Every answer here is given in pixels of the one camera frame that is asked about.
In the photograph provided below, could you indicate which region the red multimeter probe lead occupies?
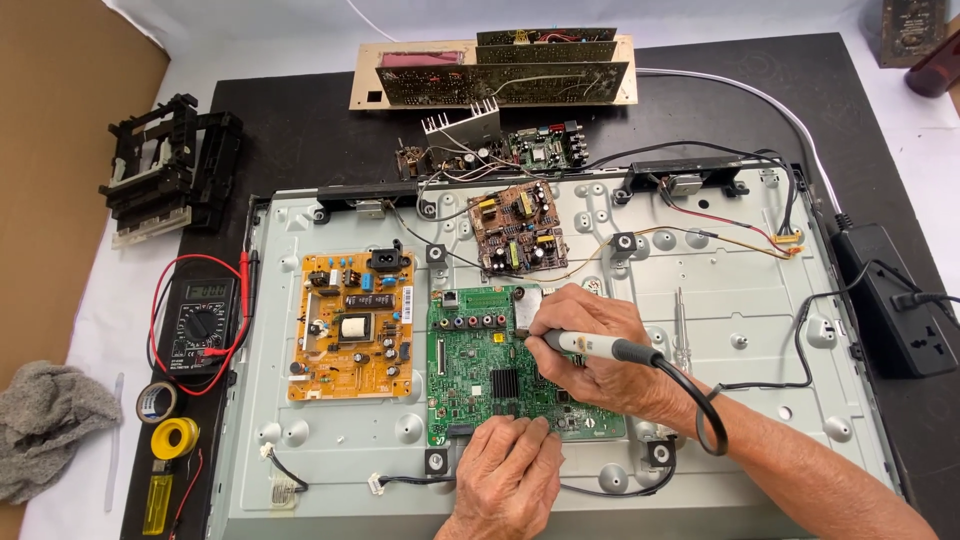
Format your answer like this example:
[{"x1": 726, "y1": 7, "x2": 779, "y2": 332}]
[{"x1": 149, "y1": 251, "x2": 253, "y2": 398}]

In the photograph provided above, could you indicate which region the black multimeter probe lead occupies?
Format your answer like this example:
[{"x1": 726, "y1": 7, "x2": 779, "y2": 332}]
[{"x1": 145, "y1": 249, "x2": 261, "y2": 376}]

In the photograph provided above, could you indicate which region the beige panel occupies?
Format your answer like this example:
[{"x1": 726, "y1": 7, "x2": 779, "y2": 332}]
[{"x1": 348, "y1": 33, "x2": 639, "y2": 113}]

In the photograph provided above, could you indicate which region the clear test screwdriver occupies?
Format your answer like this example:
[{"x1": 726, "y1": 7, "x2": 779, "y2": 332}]
[{"x1": 672, "y1": 286, "x2": 693, "y2": 375}]

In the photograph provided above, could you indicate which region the black plastic drive mechanism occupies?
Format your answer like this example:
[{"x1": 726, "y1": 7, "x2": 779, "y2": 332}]
[{"x1": 98, "y1": 93, "x2": 246, "y2": 251}]

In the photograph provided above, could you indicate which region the small brown circuit board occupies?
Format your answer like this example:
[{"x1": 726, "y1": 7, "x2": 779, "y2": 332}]
[{"x1": 466, "y1": 180, "x2": 570, "y2": 276}]

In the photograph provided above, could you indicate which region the white grey soldering iron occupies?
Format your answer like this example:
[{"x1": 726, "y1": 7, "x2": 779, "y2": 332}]
[{"x1": 541, "y1": 328, "x2": 666, "y2": 369}]

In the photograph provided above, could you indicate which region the small brown transformer part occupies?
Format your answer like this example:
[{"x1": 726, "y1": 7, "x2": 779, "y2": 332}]
[{"x1": 394, "y1": 138, "x2": 434, "y2": 182}]

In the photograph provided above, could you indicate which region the dark printed box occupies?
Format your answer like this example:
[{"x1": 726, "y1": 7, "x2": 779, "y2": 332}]
[{"x1": 878, "y1": 0, "x2": 949, "y2": 69}]

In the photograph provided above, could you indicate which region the black digital multimeter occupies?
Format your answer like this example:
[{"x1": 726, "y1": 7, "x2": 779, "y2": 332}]
[{"x1": 168, "y1": 277, "x2": 240, "y2": 375}]

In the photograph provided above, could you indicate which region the grey cloth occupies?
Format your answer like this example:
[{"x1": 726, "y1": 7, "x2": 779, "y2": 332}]
[{"x1": 0, "y1": 360, "x2": 123, "y2": 506}]

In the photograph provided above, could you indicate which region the yellow lighter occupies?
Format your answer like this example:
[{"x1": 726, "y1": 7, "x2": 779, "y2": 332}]
[{"x1": 141, "y1": 459, "x2": 174, "y2": 537}]

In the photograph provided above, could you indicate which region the aluminium heat sink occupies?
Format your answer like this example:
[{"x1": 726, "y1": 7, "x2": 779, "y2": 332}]
[{"x1": 420, "y1": 96, "x2": 503, "y2": 156}]

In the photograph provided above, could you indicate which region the orange power supply board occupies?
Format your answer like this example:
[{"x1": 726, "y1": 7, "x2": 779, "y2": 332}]
[{"x1": 287, "y1": 241, "x2": 417, "y2": 403}]

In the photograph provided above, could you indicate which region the small green connector board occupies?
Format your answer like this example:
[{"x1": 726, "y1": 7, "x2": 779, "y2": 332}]
[{"x1": 505, "y1": 119, "x2": 591, "y2": 173}]

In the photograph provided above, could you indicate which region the dark red bottle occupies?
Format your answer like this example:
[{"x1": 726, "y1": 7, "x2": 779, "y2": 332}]
[{"x1": 903, "y1": 46, "x2": 960, "y2": 99}]

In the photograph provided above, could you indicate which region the person's right hand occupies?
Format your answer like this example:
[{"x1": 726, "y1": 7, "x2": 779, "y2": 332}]
[{"x1": 522, "y1": 283, "x2": 704, "y2": 438}]

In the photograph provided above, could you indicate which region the medium dark circuit board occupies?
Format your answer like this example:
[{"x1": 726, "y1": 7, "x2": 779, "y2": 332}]
[{"x1": 474, "y1": 40, "x2": 620, "y2": 66}]

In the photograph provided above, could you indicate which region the large dark circuit board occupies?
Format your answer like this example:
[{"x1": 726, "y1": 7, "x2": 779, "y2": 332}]
[{"x1": 374, "y1": 60, "x2": 630, "y2": 108}]

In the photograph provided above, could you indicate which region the black plug with cable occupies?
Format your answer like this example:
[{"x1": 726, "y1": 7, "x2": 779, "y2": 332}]
[{"x1": 891, "y1": 288, "x2": 960, "y2": 312}]

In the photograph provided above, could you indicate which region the narrow dark circuit board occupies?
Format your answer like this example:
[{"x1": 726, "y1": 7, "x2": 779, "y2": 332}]
[{"x1": 476, "y1": 27, "x2": 618, "y2": 47}]

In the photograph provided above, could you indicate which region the person's left hand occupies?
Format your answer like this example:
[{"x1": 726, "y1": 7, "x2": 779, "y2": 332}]
[{"x1": 442, "y1": 414, "x2": 565, "y2": 540}]

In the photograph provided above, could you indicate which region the short black cable white connector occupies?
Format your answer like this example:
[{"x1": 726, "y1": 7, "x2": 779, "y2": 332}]
[{"x1": 258, "y1": 441, "x2": 311, "y2": 495}]

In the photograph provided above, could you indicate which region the black soldering iron cord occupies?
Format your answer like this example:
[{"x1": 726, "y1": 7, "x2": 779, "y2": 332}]
[{"x1": 651, "y1": 258, "x2": 901, "y2": 459}]

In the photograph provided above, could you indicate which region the black work mat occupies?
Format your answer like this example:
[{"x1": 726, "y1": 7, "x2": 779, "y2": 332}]
[{"x1": 120, "y1": 31, "x2": 960, "y2": 540}]

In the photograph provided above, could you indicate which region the brown tape roll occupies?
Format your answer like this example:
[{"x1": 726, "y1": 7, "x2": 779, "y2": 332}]
[{"x1": 135, "y1": 380, "x2": 180, "y2": 426}]

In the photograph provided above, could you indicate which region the green main circuit board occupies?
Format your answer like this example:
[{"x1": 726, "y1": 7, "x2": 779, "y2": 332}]
[{"x1": 426, "y1": 283, "x2": 628, "y2": 448}]

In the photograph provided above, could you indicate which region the red black speaker wire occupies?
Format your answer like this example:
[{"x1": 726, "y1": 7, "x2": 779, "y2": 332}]
[{"x1": 658, "y1": 178, "x2": 805, "y2": 260}]

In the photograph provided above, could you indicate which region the brown cardboard sheet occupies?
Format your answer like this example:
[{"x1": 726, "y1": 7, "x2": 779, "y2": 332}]
[{"x1": 0, "y1": 0, "x2": 173, "y2": 540}]

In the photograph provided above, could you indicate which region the thin red wire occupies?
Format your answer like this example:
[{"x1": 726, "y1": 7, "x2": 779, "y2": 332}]
[{"x1": 169, "y1": 447, "x2": 206, "y2": 540}]

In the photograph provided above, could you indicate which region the clear plastic stick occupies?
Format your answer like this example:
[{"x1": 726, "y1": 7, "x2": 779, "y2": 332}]
[{"x1": 104, "y1": 372, "x2": 126, "y2": 514}]

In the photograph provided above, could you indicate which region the black speaker bar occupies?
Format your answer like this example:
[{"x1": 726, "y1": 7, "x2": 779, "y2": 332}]
[
  {"x1": 314, "y1": 180, "x2": 423, "y2": 227},
  {"x1": 612, "y1": 156, "x2": 752, "y2": 207}
]

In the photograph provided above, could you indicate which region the grey metal television chassis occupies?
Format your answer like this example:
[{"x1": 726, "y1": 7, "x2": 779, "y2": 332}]
[{"x1": 206, "y1": 159, "x2": 903, "y2": 540}]

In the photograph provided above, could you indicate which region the black power strip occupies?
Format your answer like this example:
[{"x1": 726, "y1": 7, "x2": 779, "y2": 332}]
[{"x1": 829, "y1": 222, "x2": 940, "y2": 381}]

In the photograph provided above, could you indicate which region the yellow solder spool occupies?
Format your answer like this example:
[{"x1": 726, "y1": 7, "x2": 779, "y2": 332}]
[{"x1": 150, "y1": 417, "x2": 201, "y2": 462}]

